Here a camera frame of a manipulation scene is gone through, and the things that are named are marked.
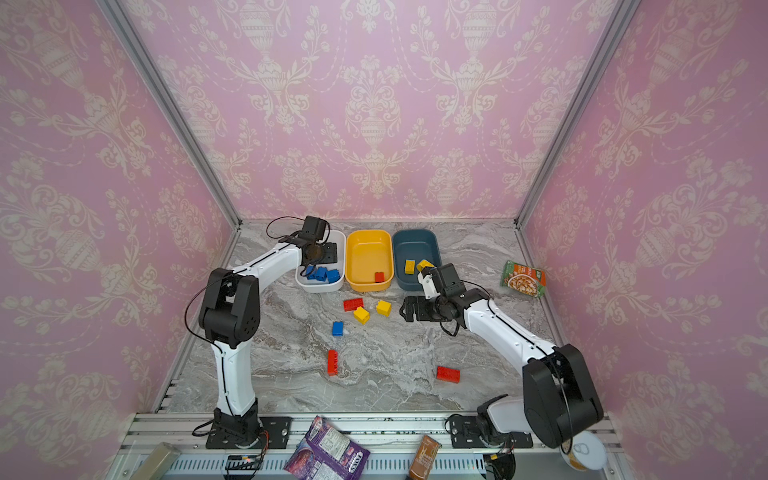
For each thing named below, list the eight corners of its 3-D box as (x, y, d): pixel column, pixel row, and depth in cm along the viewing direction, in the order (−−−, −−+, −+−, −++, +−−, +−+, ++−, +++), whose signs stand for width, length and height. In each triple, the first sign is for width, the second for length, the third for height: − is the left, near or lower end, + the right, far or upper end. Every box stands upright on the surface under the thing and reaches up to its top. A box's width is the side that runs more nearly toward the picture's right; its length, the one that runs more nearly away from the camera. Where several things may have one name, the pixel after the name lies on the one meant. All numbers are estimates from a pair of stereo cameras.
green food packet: (500, 285, 104) (502, 282, 103) (504, 262, 111) (506, 259, 109) (542, 298, 101) (545, 295, 99) (544, 274, 107) (547, 270, 106)
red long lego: (435, 379, 85) (436, 377, 83) (436, 368, 87) (437, 365, 85) (459, 383, 84) (460, 381, 82) (459, 372, 86) (460, 370, 84)
